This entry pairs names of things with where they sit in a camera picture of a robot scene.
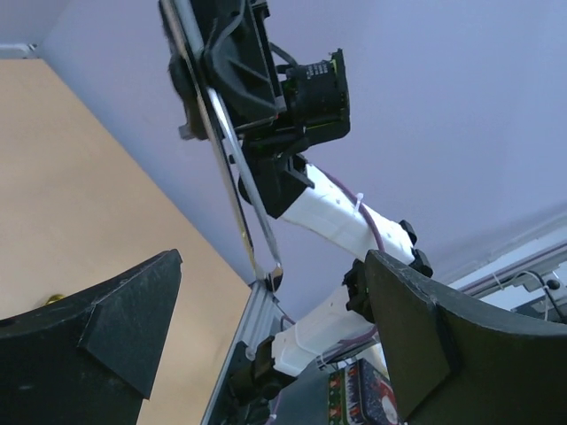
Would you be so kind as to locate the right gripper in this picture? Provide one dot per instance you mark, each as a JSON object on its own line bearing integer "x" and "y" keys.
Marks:
{"x": 224, "y": 45}

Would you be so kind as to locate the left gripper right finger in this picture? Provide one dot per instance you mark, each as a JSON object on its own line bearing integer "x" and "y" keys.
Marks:
{"x": 453, "y": 359}

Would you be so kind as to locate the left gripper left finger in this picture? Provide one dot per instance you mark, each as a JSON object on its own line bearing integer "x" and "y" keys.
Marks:
{"x": 91, "y": 357}

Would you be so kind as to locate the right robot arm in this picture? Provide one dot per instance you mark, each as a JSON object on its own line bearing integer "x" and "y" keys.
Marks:
{"x": 337, "y": 319}

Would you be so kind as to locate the gold tin lid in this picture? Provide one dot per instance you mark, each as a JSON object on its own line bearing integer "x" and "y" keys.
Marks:
{"x": 54, "y": 298}

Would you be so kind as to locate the christmas tin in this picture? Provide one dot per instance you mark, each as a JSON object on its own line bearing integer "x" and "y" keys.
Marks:
{"x": 360, "y": 394}

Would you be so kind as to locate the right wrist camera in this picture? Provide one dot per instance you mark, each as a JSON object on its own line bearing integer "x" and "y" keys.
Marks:
{"x": 317, "y": 98}

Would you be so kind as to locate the aluminium front rail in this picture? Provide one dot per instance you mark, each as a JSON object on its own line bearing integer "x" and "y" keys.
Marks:
{"x": 260, "y": 319}

